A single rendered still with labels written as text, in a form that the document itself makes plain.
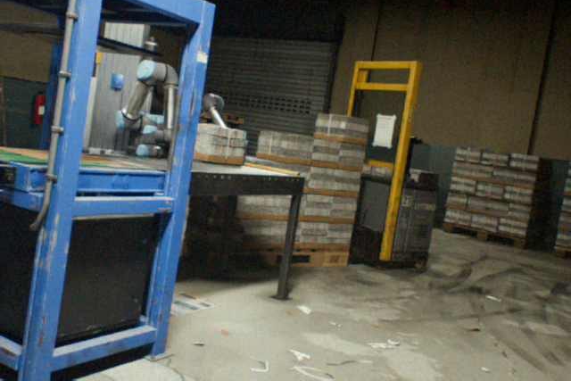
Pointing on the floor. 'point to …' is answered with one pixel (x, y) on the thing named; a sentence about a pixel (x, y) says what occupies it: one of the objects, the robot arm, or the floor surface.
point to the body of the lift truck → (411, 239)
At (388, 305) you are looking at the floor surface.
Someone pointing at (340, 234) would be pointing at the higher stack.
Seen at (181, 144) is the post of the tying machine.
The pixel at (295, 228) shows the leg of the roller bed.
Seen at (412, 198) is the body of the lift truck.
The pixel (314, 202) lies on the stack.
